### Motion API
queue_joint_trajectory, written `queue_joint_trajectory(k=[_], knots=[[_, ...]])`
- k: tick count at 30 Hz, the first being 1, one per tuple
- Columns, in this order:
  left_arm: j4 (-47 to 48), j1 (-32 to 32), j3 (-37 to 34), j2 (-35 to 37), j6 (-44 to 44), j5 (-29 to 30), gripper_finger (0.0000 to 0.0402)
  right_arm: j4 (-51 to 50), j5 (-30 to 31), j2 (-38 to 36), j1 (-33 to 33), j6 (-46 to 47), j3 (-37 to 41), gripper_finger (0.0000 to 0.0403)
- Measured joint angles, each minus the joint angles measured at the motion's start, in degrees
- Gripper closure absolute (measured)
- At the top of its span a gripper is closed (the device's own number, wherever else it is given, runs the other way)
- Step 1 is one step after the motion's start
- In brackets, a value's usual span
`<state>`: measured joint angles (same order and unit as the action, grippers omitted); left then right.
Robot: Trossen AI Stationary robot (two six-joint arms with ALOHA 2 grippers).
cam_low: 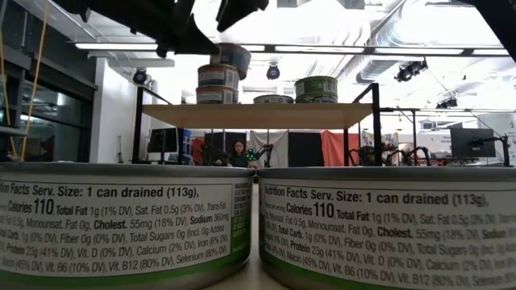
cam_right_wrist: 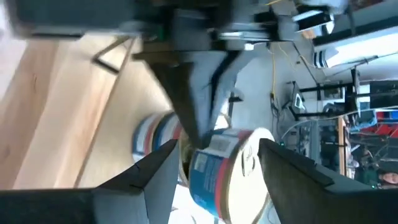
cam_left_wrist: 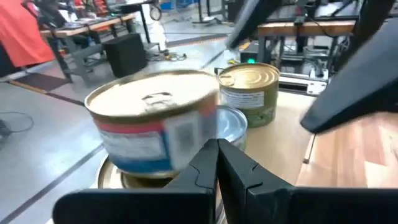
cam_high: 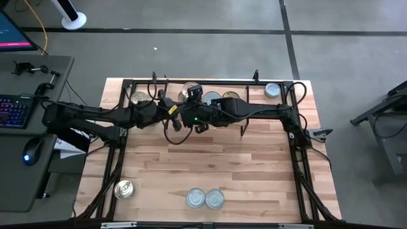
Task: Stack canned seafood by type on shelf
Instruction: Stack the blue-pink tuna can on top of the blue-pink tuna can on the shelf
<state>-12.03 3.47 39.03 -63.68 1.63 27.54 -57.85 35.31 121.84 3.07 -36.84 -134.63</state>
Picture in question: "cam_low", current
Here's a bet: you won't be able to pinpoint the black ceiling spotlight cluster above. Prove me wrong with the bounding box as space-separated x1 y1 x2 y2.
393 59 429 84

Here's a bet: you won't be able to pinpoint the blue storage bins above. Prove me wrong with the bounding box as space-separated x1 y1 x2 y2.
178 128 193 164

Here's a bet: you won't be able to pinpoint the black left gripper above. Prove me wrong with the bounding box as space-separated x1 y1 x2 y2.
86 0 270 56

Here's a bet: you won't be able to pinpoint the black ceiling rail fixture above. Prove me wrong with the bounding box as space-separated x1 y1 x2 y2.
425 1 472 9

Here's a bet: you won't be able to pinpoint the red background panel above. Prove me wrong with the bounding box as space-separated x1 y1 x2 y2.
191 138 206 165

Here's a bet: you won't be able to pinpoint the silver ventilation duct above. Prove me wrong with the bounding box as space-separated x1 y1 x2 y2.
354 0 448 85

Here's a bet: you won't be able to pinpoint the black background monitor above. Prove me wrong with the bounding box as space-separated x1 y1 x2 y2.
147 127 181 154

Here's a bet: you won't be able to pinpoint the long ceiling light bar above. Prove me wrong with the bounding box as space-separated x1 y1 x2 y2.
74 42 516 57

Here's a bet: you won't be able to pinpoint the orange hanging cloth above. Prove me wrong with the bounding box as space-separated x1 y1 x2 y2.
321 129 360 168

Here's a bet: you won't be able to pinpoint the tuna can white green label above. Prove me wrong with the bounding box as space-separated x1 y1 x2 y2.
256 167 516 290
0 162 256 290
252 94 296 106

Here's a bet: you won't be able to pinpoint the black computer monitor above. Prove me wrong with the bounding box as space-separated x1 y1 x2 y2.
450 127 497 160

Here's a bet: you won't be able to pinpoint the white hanging cloth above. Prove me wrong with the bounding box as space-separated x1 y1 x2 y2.
248 129 289 168

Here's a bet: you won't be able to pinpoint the black partition panel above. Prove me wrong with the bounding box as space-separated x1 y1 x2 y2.
287 130 323 168
203 131 248 166

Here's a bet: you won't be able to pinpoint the person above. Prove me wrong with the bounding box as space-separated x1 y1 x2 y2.
228 139 259 168

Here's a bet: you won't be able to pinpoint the wooden shelf black metal frame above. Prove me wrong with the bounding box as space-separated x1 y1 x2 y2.
131 82 383 168

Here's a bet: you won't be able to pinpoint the yellow cable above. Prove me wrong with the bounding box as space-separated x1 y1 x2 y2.
0 0 49 162

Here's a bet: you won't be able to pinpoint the black background stand frame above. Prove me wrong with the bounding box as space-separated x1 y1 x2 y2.
379 106 516 167

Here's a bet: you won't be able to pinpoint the colourful printed tapestry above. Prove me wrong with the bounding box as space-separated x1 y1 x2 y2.
360 130 400 167

